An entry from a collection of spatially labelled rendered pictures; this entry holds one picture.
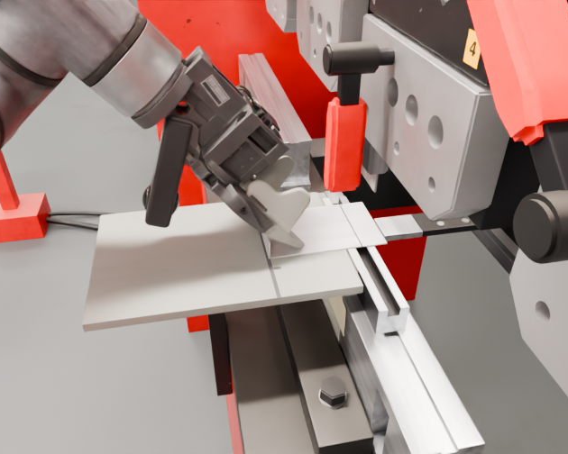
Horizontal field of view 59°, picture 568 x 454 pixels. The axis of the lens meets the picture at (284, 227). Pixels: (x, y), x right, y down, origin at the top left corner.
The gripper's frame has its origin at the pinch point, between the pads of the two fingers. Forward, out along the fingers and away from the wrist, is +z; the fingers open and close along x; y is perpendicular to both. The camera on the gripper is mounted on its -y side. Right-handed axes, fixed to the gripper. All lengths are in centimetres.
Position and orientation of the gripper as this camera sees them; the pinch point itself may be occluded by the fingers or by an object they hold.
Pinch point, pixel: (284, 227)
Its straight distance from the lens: 56.2
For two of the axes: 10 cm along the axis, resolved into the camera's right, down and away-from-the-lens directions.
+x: -2.0, -5.6, 8.0
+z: 6.4, 5.5, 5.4
